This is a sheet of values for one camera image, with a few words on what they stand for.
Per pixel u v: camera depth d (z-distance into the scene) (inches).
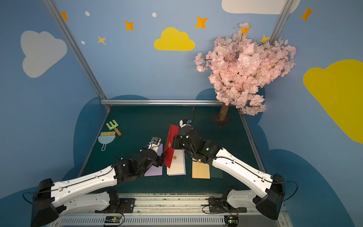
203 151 19.7
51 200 15.7
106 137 40.3
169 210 28.9
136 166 21.6
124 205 29.0
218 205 29.5
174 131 29.6
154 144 25.2
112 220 28.3
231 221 28.8
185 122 25.0
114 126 42.6
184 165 35.1
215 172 33.7
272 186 15.8
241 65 24.8
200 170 34.6
